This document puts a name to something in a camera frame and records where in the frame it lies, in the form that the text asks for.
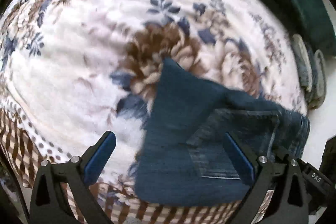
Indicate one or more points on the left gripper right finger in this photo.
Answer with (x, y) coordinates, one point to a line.
(289, 202)

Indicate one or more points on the floral bed quilt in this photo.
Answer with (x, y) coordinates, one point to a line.
(72, 69)

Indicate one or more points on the grey folded clothes pile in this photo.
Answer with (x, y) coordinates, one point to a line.
(311, 72)

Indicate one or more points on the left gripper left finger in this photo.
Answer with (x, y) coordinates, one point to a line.
(48, 203)

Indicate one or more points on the dark blue denim pants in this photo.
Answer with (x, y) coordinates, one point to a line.
(183, 161)

